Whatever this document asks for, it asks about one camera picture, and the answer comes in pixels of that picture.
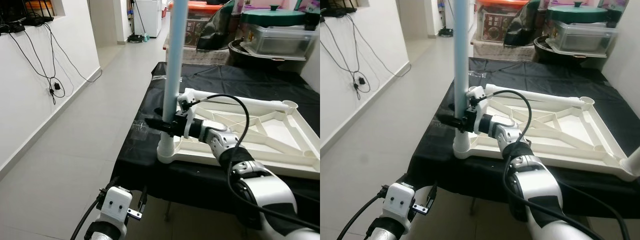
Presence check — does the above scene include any white plastic children table top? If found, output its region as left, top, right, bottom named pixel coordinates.
left=452, top=85, right=640, bottom=182
left=156, top=89, right=321, bottom=181

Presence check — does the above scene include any black tablecloth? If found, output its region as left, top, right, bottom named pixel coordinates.
left=111, top=62, right=321, bottom=232
left=404, top=56, right=640, bottom=227

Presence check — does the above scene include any beige cloth covered bench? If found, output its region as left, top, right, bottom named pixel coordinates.
left=470, top=40, right=541, bottom=60
left=165, top=45, right=236, bottom=66

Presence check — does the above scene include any black floor mop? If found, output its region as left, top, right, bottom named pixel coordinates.
left=439, top=0, right=453, bottom=37
left=127, top=0, right=146, bottom=43

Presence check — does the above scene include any orange lidded storage box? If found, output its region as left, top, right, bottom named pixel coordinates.
left=475, top=0, right=526, bottom=43
left=182, top=0, right=226, bottom=48

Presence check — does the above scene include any black round basin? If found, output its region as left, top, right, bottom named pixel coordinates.
left=229, top=40, right=301, bottom=66
left=534, top=35, right=601, bottom=61

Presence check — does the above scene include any black plastic bag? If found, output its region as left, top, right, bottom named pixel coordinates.
left=504, top=0, right=543, bottom=48
left=196, top=0, right=236, bottom=51

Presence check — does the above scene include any clear plastic storage box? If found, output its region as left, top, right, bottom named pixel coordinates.
left=245, top=25, right=321, bottom=61
left=550, top=21, right=618, bottom=56

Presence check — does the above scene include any dark green lid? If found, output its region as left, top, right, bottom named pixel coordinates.
left=547, top=1, right=608, bottom=23
left=241, top=4, right=307, bottom=27

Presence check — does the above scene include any black wifi router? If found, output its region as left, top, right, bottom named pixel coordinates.
left=322, top=0, right=358, bottom=16
left=22, top=0, right=54, bottom=27

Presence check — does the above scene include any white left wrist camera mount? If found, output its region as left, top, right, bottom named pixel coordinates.
left=382, top=182, right=416, bottom=222
left=101, top=186, right=133, bottom=224

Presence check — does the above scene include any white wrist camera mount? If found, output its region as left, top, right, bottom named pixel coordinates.
left=467, top=85, right=489, bottom=133
left=101, top=186, right=133, bottom=224
left=382, top=182, right=416, bottom=222
left=177, top=89, right=202, bottom=139

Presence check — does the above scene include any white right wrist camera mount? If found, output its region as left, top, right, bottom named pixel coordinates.
left=467, top=85, right=489, bottom=133
left=177, top=89, right=202, bottom=139

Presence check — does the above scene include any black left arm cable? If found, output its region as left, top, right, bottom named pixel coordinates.
left=336, top=191, right=388, bottom=240
left=70, top=192, right=107, bottom=240

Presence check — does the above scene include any thin black wall cable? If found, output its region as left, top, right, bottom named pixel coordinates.
left=320, top=15, right=412, bottom=97
left=7, top=22, right=103, bottom=106

